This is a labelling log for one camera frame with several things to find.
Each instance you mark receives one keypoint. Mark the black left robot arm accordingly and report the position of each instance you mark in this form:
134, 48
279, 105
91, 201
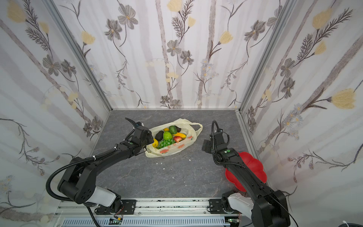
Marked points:
78, 183

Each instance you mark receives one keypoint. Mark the white slotted cable duct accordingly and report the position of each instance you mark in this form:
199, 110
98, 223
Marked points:
164, 222

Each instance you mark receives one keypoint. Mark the dark green avocado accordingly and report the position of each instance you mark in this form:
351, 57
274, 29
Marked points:
173, 129

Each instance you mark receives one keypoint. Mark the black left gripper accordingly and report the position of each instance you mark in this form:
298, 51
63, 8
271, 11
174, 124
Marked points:
147, 135

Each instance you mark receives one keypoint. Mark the light green custard apple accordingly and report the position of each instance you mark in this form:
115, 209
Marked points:
167, 136

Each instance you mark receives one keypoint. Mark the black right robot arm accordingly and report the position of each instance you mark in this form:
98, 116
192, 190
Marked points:
265, 207

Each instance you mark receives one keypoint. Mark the yellow printed plastic bag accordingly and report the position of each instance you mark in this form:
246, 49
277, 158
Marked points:
190, 129

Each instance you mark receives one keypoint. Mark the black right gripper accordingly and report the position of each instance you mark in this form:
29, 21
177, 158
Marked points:
207, 146

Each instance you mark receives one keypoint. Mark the green grape bunch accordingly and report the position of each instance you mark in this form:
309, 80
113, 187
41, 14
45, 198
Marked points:
165, 143

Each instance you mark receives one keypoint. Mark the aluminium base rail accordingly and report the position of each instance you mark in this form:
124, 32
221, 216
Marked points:
169, 207

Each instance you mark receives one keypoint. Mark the dark brown avocado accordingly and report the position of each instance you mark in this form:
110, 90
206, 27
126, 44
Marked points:
159, 136

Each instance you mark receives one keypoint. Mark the red green mango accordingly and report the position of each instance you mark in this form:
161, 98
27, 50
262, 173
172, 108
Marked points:
177, 139

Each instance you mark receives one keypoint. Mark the yellow banana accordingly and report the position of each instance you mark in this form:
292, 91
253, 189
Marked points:
183, 136

